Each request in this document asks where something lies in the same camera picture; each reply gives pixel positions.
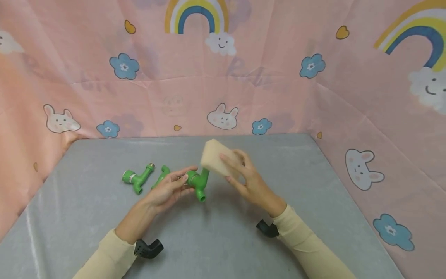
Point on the person's right hand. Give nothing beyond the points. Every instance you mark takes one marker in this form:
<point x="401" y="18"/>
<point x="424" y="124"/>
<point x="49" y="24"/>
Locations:
<point x="252" y="184"/>

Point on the person's left hand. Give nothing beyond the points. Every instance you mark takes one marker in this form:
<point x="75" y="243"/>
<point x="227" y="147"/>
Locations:
<point x="163" y="193"/>

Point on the person's right thumb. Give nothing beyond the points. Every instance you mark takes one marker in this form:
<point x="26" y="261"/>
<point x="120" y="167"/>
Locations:
<point x="234" y="184"/>

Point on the person's left fingers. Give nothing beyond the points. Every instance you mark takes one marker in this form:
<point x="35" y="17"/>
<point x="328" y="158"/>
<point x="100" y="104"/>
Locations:
<point x="184" y="188"/>

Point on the person's left thumb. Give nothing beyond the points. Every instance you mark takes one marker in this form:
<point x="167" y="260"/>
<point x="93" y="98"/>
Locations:
<point x="183" y="172"/>

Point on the person's right index finger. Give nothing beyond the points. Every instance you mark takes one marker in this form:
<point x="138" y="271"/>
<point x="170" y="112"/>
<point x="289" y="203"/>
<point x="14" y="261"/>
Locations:
<point x="230" y="162"/>

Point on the person's right fingers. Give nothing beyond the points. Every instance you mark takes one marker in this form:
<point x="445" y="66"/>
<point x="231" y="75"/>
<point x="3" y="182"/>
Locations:
<point x="242" y="155"/>

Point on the beige sponge block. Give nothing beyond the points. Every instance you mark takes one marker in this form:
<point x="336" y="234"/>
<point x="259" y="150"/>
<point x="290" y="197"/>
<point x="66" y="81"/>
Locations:
<point x="216" y="159"/>

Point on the green pipe tee fitting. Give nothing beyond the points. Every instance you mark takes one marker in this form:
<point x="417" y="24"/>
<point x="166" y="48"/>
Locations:
<point x="199" y="182"/>

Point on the person's right forearm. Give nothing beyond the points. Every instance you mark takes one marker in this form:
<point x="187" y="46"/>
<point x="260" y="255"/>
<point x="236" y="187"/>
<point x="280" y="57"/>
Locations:
<point x="310" y="248"/>

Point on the person's left forearm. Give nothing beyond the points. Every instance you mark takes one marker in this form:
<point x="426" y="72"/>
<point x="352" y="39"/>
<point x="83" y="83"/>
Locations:
<point x="118" y="244"/>

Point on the green pipe fitting metal thread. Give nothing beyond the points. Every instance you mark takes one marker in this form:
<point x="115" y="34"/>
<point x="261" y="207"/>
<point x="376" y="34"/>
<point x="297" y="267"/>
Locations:
<point x="137" y="179"/>

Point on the black wrist band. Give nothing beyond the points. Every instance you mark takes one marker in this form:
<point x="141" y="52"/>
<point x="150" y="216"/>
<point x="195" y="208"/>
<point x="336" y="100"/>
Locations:
<point x="149" y="248"/>
<point x="267" y="228"/>

